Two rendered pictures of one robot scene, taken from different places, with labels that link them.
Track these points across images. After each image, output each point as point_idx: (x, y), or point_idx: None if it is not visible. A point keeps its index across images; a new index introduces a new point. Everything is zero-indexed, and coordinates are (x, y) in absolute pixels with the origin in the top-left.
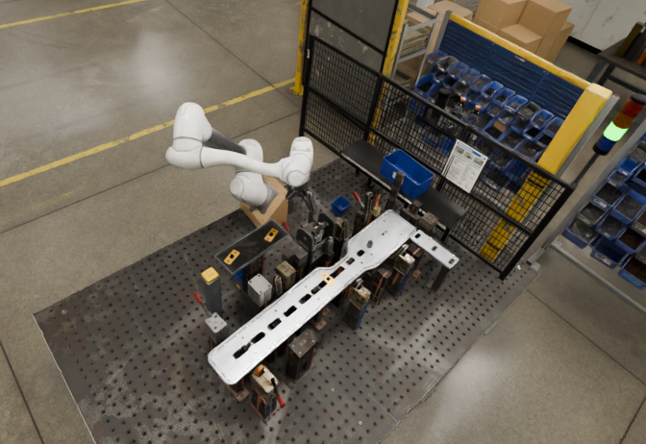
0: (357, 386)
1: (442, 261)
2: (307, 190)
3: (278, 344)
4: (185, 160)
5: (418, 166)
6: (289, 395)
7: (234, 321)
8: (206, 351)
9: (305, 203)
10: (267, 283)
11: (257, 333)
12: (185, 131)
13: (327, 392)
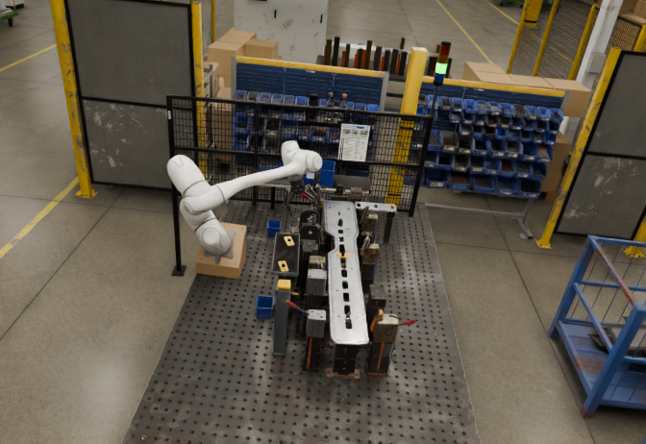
0: (410, 318)
1: (388, 209)
2: (304, 185)
3: (363, 305)
4: (210, 199)
5: None
6: None
7: (292, 341)
8: (298, 371)
9: None
10: (321, 270)
11: (343, 308)
12: (195, 176)
13: (400, 333)
